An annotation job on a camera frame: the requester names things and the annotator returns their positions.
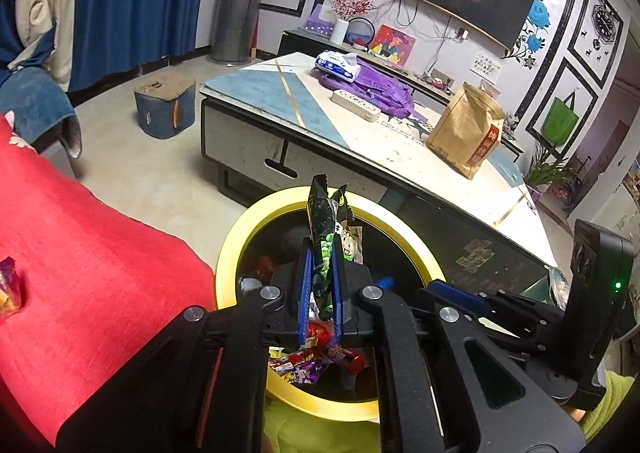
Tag colourful painting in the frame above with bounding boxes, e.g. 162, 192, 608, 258
369, 24, 417, 66

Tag black wall clock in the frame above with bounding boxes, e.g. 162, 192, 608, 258
592, 3, 619, 41

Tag green potted plant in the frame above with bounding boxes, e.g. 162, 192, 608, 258
524, 143, 577, 201

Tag white power strip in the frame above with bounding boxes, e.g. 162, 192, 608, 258
331, 89, 381, 122

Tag blue square stool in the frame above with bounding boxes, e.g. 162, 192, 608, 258
134, 73, 197, 140

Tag white paper wall note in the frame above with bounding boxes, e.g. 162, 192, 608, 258
472, 50, 503, 83

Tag yellow round trash bin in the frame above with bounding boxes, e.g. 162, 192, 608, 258
215, 186, 446, 421

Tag purple backpack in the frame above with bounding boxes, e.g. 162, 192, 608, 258
320, 59, 418, 119

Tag black green snack packet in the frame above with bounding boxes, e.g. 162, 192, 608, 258
306, 174, 351, 321

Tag coffee table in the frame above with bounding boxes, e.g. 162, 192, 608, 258
200, 52, 571, 304

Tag white tissue pack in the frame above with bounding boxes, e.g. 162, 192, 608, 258
314, 50, 361, 83

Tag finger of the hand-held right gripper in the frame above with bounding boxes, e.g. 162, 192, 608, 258
427, 279, 506, 315
487, 305, 568, 360

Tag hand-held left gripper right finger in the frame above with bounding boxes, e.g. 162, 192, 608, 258
331, 235, 588, 453

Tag red blanket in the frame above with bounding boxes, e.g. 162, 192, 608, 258
0, 113, 217, 446

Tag purple snack wrapper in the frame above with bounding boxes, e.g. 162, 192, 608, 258
270, 353, 332, 387

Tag brown paper bag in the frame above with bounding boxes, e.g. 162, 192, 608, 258
426, 82, 506, 180

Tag red snack wrapper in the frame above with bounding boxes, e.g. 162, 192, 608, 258
305, 320, 367, 375

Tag colourful candy wrapper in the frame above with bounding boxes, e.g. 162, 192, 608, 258
0, 257, 25, 321

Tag white vase red flowers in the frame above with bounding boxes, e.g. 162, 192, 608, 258
331, 0, 375, 45

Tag blue towel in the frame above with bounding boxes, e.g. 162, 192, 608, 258
0, 28, 84, 159

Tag white printed snack packet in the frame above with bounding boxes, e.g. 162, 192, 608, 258
336, 184, 365, 266

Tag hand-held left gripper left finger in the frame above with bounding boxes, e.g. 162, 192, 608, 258
55, 237, 317, 453

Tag green tote bag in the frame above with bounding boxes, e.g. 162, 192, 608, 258
542, 92, 580, 144

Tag round desk ornament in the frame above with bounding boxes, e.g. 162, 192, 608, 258
348, 18, 375, 48

